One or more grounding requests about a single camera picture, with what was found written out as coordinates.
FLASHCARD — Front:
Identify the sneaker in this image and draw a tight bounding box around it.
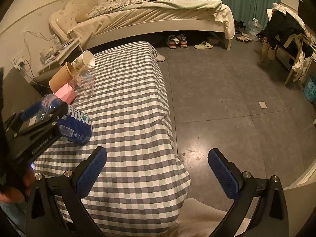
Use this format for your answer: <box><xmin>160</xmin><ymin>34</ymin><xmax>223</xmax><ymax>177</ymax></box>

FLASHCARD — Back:
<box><xmin>177</xmin><ymin>34</ymin><xmax>187</xmax><ymax>49</ymax></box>
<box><xmin>166</xmin><ymin>35</ymin><xmax>180</xmax><ymax>49</ymax></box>

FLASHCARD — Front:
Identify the grey white checkered tablecloth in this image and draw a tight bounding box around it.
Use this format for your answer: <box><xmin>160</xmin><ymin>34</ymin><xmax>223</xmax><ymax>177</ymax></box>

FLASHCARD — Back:
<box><xmin>34</xmin><ymin>42</ymin><xmax>191</xmax><ymax>236</ymax></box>

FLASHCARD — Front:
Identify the white paper on floor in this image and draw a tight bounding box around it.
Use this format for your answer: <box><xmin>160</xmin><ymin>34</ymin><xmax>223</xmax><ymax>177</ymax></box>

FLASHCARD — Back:
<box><xmin>259</xmin><ymin>101</ymin><xmax>267</xmax><ymax>109</ymax></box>

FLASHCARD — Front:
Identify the dark grey sofa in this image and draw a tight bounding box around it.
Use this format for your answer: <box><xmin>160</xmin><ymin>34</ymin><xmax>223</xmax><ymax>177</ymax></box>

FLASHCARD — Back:
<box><xmin>1</xmin><ymin>67</ymin><xmax>58</xmax><ymax>120</ymax></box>

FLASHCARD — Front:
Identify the wall power strip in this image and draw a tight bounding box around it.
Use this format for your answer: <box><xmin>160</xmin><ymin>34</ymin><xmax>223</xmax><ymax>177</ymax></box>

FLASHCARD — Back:
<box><xmin>11</xmin><ymin>56</ymin><xmax>25</xmax><ymax>69</ymax></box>

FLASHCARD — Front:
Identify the black monitor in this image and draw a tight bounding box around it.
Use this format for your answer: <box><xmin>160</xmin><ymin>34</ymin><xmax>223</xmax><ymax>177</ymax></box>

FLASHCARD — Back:
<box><xmin>298</xmin><ymin>0</ymin><xmax>316</xmax><ymax>32</ymax></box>

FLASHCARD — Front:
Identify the teal laundry basket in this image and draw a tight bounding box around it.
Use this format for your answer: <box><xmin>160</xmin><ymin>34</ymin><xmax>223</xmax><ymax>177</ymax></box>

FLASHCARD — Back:
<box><xmin>303</xmin><ymin>75</ymin><xmax>316</xmax><ymax>103</ymax></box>

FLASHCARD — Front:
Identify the left hand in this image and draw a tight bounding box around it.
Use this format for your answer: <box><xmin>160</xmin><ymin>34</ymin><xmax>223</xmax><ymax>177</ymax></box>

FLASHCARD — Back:
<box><xmin>1</xmin><ymin>165</ymin><xmax>35</xmax><ymax>204</ymax></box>

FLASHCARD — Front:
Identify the plastic bottle on nightstand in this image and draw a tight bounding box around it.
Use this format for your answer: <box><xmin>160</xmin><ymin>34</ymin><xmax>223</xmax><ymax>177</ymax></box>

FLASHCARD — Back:
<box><xmin>52</xmin><ymin>34</ymin><xmax>62</xmax><ymax>51</ymax></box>

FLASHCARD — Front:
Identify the pale green slipper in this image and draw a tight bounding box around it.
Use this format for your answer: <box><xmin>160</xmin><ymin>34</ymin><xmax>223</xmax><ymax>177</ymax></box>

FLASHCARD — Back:
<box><xmin>194</xmin><ymin>41</ymin><xmax>213</xmax><ymax>50</ymax></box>

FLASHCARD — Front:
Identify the left sneaker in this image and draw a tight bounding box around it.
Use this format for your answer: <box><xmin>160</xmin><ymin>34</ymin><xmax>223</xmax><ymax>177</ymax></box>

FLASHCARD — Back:
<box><xmin>166</xmin><ymin>35</ymin><xmax>180</xmax><ymax>49</ymax></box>

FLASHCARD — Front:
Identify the large water jug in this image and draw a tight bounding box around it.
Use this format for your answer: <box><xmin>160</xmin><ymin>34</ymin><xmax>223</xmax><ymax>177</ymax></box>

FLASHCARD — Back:
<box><xmin>246</xmin><ymin>18</ymin><xmax>262</xmax><ymax>35</ymax></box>

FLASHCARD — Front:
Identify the brown paper cup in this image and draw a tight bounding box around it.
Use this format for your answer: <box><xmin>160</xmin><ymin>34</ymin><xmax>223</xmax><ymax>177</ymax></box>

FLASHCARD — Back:
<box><xmin>49</xmin><ymin>62</ymin><xmax>77</xmax><ymax>93</ymax></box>

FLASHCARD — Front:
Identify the white nightstand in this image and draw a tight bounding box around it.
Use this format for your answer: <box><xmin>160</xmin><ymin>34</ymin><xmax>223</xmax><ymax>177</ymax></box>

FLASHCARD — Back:
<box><xmin>38</xmin><ymin>38</ymin><xmax>83</xmax><ymax>75</ymax></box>

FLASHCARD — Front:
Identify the right sneaker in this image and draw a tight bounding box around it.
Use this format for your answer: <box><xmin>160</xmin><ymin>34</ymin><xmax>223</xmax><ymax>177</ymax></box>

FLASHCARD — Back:
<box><xmin>177</xmin><ymin>34</ymin><xmax>187</xmax><ymax>49</ymax></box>

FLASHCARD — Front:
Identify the clear plastic cup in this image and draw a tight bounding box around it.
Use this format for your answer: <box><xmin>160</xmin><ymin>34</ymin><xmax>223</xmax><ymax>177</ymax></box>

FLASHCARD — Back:
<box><xmin>69</xmin><ymin>64</ymin><xmax>95</xmax><ymax>100</ymax></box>

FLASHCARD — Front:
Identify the pink faceted cup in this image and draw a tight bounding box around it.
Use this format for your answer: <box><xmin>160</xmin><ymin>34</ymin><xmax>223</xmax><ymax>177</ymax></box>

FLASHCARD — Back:
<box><xmin>54</xmin><ymin>84</ymin><xmax>76</xmax><ymax>104</ymax></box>

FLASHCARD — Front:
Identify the white paper cup green print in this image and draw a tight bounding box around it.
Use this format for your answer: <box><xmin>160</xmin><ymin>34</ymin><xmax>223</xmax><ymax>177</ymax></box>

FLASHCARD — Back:
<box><xmin>71</xmin><ymin>50</ymin><xmax>95</xmax><ymax>71</ymax></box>

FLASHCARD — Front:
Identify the wooden chair with clothes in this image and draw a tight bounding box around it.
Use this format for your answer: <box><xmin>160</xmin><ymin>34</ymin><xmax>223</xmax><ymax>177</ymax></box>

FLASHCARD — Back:
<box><xmin>257</xmin><ymin>3</ymin><xmax>313</xmax><ymax>82</ymax></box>

